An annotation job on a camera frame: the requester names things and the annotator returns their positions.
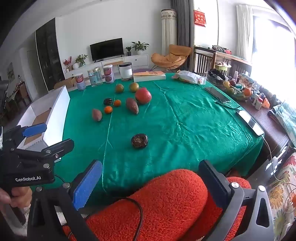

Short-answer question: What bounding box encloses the thin black cable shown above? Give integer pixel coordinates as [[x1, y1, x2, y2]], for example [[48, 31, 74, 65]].
[[215, 99, 241, 110]]

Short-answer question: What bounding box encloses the red apple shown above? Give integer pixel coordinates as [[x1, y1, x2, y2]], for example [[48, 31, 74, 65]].
[[135, 88, 152, 105]]

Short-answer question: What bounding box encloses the white book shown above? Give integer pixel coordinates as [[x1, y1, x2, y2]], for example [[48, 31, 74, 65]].
[[133, 71, 167, 82]]

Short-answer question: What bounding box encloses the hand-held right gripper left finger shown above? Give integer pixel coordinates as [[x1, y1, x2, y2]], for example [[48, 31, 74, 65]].
[[27, 159, 103, 241]]

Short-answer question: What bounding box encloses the red flower bouquet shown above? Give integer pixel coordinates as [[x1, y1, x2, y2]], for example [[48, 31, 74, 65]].
[[63, 56, 73, 72]]

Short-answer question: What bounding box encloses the grey curtain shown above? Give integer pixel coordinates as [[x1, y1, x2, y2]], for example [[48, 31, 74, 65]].
[[170, 0, 194, 47]]

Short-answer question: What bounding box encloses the dark tablet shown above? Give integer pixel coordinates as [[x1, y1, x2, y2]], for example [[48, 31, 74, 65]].
[[205, 87, 232, 103]]

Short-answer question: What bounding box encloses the floral cushion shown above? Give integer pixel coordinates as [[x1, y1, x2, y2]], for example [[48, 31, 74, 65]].
[[266, 153, 296, 241]]

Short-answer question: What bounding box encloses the large green potted plant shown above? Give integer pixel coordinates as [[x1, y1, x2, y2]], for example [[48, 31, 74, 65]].
[[131, 41, 150, 55]]

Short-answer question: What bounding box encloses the smartphone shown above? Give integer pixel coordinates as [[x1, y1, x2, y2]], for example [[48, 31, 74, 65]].
[[236, 110, 264, 137]]

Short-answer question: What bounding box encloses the white cable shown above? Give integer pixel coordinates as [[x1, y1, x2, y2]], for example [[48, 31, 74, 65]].
[[262, 136, 296, 186]]

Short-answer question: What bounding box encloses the white standing air conditioner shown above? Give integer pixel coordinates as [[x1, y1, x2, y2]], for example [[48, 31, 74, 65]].
[[161, 9, 178, 56]]

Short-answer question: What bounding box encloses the brown cardboard box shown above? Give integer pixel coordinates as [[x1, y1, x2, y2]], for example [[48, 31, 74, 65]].
[[54, 77, 77, 90]]

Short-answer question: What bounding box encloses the white snack bag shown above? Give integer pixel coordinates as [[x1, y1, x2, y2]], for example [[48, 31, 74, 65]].
[[171, 70, 207, 85]]

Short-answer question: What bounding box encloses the dark display cabinet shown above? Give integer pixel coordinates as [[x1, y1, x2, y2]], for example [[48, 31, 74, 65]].
[[35, 18, 65, 92]]

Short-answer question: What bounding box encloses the clear jar with black lid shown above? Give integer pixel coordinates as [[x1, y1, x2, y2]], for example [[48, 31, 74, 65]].
[[118, 62, 133, 81]]

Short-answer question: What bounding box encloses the green tablecloth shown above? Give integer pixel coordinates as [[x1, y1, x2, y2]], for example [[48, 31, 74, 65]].
[[61, 73, 264, 197]]

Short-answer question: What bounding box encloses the white cardboard box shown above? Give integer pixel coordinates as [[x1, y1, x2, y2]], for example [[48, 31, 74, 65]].
[[16, 85, 71, 158]]

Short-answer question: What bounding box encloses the fruit basket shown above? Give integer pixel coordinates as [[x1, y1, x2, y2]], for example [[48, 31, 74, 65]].
[[223, 80, 252, 100]]

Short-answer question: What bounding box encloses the red wall calendar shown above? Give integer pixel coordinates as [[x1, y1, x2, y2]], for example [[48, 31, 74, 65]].
[[194, 9, 207, 27]]

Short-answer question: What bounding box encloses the white curtain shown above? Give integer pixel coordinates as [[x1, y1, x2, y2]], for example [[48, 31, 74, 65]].
[[236, 4, 253, 63]]

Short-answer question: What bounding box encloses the orange lounge chair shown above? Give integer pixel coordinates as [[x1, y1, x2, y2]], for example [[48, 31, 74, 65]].
[[151, 44, 193, 70]]

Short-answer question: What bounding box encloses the large dark round fruit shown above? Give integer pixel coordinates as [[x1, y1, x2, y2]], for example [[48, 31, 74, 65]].
[[131, 133, 149, 149]]

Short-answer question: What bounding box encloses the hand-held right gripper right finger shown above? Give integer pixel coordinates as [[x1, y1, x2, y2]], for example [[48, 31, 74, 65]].
[[198, 159, 274, 241]]

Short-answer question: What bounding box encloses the large purple sweet potato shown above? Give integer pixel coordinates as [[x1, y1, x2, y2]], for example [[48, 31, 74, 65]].
[[126, 98, 139, 115]]

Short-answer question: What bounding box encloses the printed tin can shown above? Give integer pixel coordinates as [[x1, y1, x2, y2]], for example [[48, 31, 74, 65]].
[[103, 65, 115, 84], [75, 73, 87, 91]]

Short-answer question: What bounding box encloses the black television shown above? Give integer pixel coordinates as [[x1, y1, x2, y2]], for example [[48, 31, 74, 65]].
[[90, 38, 124, 62]]

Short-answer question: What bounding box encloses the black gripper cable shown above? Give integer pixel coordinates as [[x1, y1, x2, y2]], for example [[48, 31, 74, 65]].
[[54, 174, 144, 241]]

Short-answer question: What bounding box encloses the clear glass jar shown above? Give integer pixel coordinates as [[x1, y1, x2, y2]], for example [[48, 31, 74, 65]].
[[87, 67, 102, 88]]

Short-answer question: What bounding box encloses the white television cabinet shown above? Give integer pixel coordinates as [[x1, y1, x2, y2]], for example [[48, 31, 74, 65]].
[[63, 54, 149, 79]]

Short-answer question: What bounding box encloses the leafy plant in vase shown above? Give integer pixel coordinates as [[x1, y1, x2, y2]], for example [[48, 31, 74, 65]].
[[75, 54, 88, 67]]

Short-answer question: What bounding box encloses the person's left hand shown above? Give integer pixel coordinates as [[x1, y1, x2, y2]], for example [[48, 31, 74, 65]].
[[0, 185, 32, 208]]

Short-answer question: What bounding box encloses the small purple sweet potato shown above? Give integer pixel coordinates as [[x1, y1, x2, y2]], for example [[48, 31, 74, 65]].
[[92, 109, 103, 122]]

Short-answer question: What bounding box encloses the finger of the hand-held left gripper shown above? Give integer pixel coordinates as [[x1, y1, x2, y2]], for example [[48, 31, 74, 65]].
[[41, 138, 75, 163], [2, 123, 47, 149]]

